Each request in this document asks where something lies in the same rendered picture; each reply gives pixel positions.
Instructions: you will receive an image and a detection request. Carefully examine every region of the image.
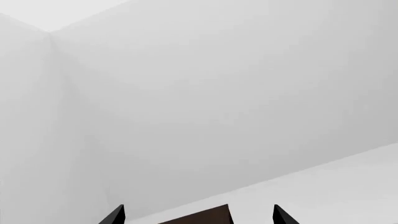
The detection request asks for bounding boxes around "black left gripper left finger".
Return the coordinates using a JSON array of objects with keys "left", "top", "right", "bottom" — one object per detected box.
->
[{"left": 98, "top": 203, "right": 126, "bottom": 224}]

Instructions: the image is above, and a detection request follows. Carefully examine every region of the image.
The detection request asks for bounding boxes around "dark brown wooden block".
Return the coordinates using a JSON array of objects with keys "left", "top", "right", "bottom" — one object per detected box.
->
[{"left": 157, "top": 203, "right": 236, "bottom": 224}]

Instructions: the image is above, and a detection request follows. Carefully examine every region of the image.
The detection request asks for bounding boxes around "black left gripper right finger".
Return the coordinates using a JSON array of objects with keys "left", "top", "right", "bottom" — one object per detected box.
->
[{"left": 272, "top": 203, "right": 300, "bottom": 224}]

